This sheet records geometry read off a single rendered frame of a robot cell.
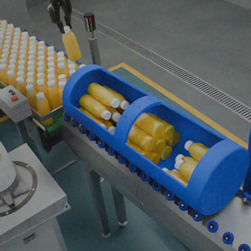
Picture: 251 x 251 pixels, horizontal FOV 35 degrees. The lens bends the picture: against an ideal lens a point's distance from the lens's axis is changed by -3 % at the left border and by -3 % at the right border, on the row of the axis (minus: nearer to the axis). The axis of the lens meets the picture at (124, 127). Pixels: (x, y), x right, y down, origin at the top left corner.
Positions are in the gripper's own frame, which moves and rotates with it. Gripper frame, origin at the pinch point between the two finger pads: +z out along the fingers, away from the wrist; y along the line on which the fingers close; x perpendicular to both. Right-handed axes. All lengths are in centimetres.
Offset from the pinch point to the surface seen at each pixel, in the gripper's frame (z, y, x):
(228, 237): 25, -35, -113
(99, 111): 21.9, -18.9, -36.2
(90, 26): 28.4, 31.0, 20.4
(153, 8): 204, 267, 176
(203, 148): 16, -14, -87
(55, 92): 36.1, -14.2, 4.1
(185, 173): 15, -27, -89
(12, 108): 26.0, -39.8, 4.8
